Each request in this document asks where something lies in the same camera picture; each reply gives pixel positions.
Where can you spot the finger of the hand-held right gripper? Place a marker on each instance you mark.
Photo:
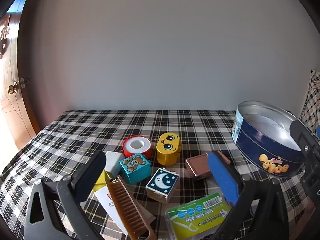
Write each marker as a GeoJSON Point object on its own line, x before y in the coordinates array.
{"type": "Point", "coordinates": [318, 131]}
{"type": "Point", "coordinates": [296, 133]}

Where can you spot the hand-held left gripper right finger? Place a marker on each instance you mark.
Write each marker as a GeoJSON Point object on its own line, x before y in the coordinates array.
{"type": "Point", "coordinates": [222, 177]}

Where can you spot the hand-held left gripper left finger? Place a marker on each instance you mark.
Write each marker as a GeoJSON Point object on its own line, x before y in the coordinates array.
{"type": "Point", "coordinates": [92, 171]}

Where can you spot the yellow cube block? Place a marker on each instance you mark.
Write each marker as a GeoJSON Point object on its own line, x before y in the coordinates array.
{"type": "Point", "coordinates": [101, 181]}

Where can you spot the white toy block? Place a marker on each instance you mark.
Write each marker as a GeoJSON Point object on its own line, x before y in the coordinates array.
{"type": "Point", "coordinates": [113, 162]}

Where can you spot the brown metallic case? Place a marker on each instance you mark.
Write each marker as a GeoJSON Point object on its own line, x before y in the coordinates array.
{"type": "Point", "coordinates": [197, 167]}

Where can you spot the round blue cookie tin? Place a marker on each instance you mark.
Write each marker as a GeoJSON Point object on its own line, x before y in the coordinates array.
{"type": "Point", "coordinates": [262, 150]}

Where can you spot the white box with red label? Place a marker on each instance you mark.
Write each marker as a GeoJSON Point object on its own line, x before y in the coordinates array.
{"type": "Point", "coordinates": [110, 205]}

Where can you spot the teal bear toy block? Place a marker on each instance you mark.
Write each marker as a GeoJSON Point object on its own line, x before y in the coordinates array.
{"type": "Point", "coordinates": [135, 170]}

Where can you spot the brown folding comb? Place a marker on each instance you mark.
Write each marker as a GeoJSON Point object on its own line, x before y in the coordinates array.
{"type": "Point", "coordinates": [125, 205]}

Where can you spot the green floss pick box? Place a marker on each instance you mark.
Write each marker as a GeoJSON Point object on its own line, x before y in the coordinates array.
{"type": "Point", "coordinates": [195, 220]}

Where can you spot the red and white tape roll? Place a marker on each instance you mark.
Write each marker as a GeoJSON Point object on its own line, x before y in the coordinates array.
{"type": "Point", "coordinates": [140, 153]}

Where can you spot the yellow face toy block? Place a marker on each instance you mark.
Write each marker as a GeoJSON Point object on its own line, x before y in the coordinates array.
{"type": "Point", "coordinates": [167, 155]}

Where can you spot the moon print toy block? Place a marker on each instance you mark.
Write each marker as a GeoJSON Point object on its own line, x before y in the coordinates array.
{"type": "Point", "coordinates": [161, 181]}

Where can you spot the plaid pillow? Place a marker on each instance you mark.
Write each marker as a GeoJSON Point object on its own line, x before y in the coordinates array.
{"type": "Point", "coordinates": [312, 100]}

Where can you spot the black white plaid bed sheet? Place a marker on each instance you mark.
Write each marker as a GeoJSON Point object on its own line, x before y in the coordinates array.
{"type": "Point", "coordinates": [75, 135]}

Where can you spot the wooden door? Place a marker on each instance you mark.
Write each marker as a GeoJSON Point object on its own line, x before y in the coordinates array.
{"type": "Point", "coordinates": [15, 110]}

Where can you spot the metal door latch plate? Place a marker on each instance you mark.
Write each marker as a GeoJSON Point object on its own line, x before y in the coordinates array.
{"type": "Point", "coordinates": [25, 82]}

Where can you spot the brass door knob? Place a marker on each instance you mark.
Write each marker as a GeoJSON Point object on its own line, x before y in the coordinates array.
{"type": "Point", "coordinates": [13, 88]}

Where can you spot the dark red door decoration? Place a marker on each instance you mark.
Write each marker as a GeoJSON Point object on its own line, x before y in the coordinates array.
{"type": "Point", "coordinates": [4, 37]}

